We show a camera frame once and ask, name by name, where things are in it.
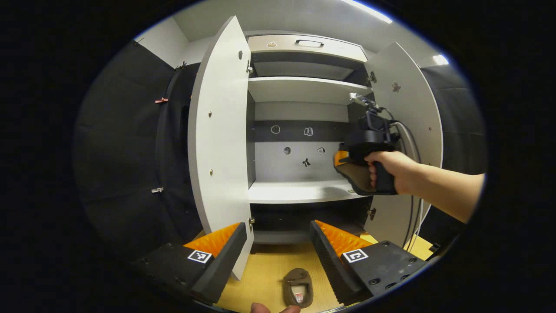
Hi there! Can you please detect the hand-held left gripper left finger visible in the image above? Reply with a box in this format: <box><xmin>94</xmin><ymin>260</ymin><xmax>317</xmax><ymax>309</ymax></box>
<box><xmin>130</xmin><ymin>222</ymin><xmax>247</xmax><ymax>305</ymax></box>

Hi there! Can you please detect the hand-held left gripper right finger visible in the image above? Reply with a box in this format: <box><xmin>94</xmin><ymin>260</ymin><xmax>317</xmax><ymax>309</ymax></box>
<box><xmin>309</xmin><ymin>220</ymin><xmax>428</xmax><ymax>307</ymax></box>

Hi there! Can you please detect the brown suede shoe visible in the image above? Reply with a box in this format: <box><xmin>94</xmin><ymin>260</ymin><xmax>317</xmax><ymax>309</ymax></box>
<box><xmin>282</xmin><ymin>268</ymin><xmax>314</xmax><ymax>309</ymax></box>
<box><xmin>334</xmin><ymin>162</ymin><xmax>377</xmax><ymax>196</ymax></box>

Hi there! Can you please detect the white shoe cabinet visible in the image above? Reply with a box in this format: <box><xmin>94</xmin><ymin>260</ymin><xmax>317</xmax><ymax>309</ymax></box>
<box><xmin>188</xmin><ymin>15</ymin><xmax>443</xmax><ymax>281</ymax></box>

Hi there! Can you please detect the white cabinet door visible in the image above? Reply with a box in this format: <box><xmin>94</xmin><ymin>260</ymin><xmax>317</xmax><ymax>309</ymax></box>
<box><xmin>364</xmin><ymin>42</ymin><xmax>443</xmax><ymax>248</ymax></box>
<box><xmin>188</xmin><ymin>15</ymin><xmax>255</xmax><ymax>281</ymax></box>

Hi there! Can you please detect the white cabinet shelf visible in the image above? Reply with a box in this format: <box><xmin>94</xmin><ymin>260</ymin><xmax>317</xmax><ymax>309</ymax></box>
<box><xmin>248</xmin><ymin>179</ymin><xmax>370</xmax><ymax>204</ymax></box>
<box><xmin>248</xmin><ymin>77</ymin><xmax>373</xmax><ymax>105</ymax></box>

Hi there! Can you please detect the beige cabinet drawer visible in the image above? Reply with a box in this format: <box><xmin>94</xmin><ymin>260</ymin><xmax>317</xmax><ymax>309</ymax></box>
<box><xmin>247</xmin><ymin>34</ymin><xmax>369</xmax><ymax>63</ymax></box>

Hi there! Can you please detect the black backdrop cloth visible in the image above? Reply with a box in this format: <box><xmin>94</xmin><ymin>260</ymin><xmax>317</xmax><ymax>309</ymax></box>
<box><xmin>72</xmin><ymin>39</ymin><xmax>202</xmax><ymax>261</ymax></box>
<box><xmin>419</xmin><ymin>63</ymin><xmax>489</xmax><ymax>248</ymax></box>

